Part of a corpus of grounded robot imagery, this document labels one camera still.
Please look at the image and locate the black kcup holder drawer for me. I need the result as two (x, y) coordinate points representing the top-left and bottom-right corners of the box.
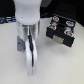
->
(45, 2), (82, 49)

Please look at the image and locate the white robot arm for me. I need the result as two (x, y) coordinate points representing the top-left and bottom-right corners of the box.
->
(13, 0), (42, 76)

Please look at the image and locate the silver white gripper body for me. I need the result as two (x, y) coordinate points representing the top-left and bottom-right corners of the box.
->
(17, 22), (40, 76)

